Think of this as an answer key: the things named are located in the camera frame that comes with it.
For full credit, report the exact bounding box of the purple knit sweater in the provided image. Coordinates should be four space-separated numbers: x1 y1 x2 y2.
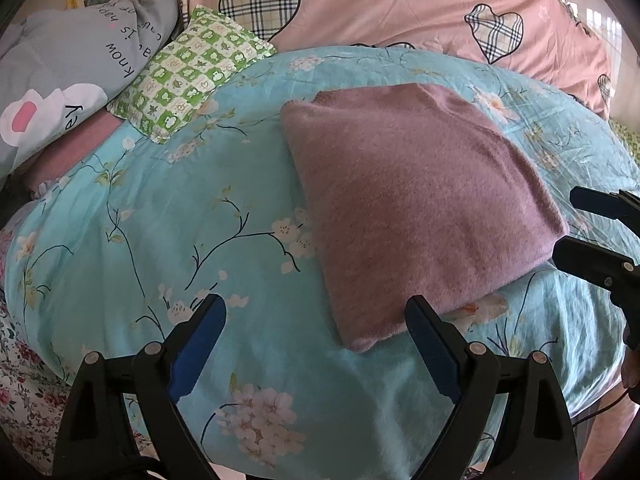
280 84 567 352

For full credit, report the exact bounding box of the person's right hand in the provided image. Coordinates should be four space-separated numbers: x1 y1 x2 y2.
622 324 640 404

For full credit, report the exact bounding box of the white floral bed sheet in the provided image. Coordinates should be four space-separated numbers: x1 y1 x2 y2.
1 217 74 474

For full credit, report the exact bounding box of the pink heart-print duvet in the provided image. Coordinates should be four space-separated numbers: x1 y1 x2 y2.
188 0 611 118

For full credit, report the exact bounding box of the pink pillow under comforter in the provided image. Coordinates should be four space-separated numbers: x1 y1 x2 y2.
22 110 122 192

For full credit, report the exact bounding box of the green checkered small pillow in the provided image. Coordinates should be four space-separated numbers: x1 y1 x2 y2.
107 6 277 143

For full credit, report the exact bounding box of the grey cartoon print comforter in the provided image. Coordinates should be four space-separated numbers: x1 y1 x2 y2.
1 0 179 176

